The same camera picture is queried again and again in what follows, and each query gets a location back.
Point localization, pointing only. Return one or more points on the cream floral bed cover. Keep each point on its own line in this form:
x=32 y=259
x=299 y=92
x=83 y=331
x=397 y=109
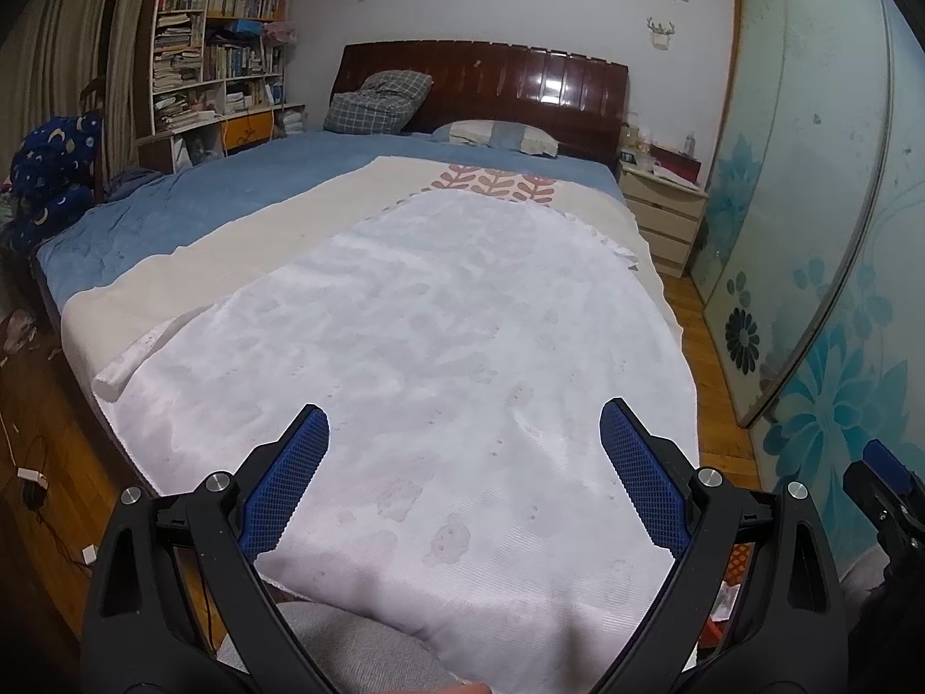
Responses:
x=289 y=231

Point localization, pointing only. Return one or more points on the white bookshelf with books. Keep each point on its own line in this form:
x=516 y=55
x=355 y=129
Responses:
x=210 y=80

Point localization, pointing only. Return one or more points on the white cloth on bed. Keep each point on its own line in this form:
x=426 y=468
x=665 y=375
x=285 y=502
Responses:
x=462 y=349

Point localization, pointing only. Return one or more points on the beige curtain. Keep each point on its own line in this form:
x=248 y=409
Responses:
x=51 y=53

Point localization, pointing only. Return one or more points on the person's left hand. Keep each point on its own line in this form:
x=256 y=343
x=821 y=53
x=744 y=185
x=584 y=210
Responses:
x=454 y=688

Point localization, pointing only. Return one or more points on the bed with blue sheet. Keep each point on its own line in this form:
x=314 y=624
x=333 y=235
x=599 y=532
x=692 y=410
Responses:
x=253 y=195

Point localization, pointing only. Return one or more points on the deer plant wall sticker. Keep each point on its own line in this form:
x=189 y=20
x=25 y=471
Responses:
x=660 y=34

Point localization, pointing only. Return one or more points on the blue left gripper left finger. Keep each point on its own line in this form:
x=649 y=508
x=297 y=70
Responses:
x=273 y=479

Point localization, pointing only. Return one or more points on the white charger with cable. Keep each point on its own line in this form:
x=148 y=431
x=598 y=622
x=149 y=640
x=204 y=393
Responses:
x=34 y=491

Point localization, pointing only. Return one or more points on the floral glass wardrobe door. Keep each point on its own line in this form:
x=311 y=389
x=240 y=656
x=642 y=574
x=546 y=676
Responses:
x=812 y=265

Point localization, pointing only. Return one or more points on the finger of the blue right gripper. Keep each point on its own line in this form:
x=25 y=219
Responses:
x=896 y=476

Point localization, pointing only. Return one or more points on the cream bedside drawer cabinet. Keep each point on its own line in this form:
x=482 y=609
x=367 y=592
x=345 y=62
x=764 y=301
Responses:
x=669 y=215

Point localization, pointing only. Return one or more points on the white and blue pillow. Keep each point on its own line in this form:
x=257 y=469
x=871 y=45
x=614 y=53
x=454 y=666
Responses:
x=506 y=135

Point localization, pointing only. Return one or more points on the dark wooden headboard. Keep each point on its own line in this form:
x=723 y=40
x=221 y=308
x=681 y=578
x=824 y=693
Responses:
x=581 y=101

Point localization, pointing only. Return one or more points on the plaid grey pillow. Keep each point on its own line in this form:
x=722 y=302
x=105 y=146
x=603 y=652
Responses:
x=383 y=105

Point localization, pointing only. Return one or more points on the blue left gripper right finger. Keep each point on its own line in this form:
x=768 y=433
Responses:
x=653 y=472

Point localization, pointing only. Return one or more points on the orange plastic basket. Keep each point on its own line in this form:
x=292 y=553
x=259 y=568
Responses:
x=721 y=613

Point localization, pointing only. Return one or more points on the blue moon pattern blanket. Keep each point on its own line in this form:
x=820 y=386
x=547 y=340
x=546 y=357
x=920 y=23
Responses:
x=52 y=178

